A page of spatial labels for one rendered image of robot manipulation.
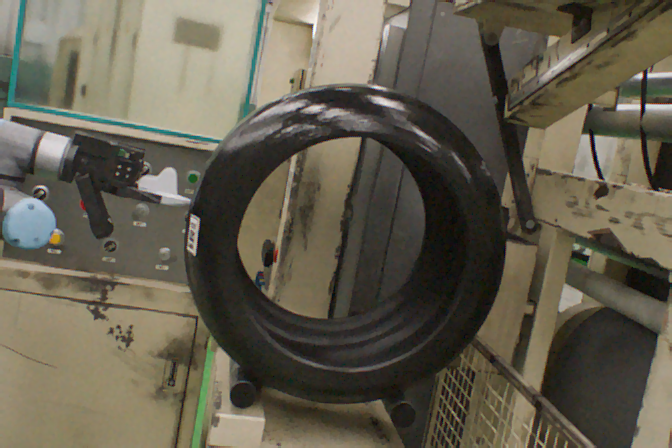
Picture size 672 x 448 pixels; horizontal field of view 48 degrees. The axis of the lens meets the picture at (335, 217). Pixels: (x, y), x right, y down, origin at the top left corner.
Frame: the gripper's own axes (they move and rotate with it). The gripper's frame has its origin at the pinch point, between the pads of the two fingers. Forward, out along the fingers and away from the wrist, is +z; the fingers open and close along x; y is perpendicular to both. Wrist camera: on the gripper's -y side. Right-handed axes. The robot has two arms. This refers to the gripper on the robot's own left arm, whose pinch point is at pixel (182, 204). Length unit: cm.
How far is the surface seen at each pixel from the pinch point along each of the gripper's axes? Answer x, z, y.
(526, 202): 20, 68, 16
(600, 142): 936, 554, 108
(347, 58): 27.0, 24.0, 34.4
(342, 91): -8.1, 19.9, 26.1
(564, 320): 46, 100, -11
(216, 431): -10.8, 15.4, -33.9
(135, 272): 57, -8, -29
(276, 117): -9.1, 10.7, 19.0
